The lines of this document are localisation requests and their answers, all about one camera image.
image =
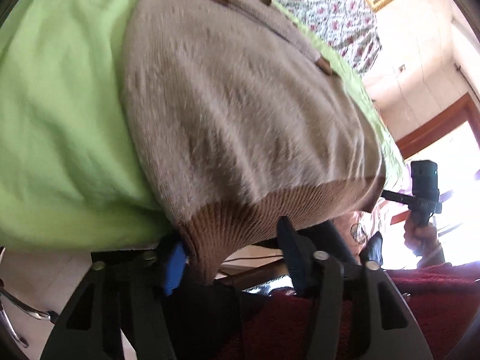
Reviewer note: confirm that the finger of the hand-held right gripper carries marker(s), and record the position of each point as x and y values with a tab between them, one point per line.
395	196

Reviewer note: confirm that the beige knitted sweater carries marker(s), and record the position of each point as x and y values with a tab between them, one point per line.
240	120

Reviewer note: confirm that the person's right hand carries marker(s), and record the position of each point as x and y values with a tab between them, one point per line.
422	239

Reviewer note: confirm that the floral printed cloth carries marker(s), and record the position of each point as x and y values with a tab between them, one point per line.
322	11

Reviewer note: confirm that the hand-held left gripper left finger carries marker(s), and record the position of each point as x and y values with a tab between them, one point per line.
173	268

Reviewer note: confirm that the pink printed cloth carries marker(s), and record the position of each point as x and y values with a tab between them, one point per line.
362	225

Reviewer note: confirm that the person's dark red sweater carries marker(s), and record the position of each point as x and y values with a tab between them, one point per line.
412	307

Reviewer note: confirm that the metal chair frame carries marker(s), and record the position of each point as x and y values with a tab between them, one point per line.
22	307

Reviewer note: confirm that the brown wooden door frame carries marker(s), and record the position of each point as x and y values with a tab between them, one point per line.
438	123

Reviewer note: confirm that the brown wooden board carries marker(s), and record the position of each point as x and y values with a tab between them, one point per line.
251	272

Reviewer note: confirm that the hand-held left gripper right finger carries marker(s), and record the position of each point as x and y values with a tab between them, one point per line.
297	260

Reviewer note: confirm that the light green blanket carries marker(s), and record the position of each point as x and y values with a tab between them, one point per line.
63	120

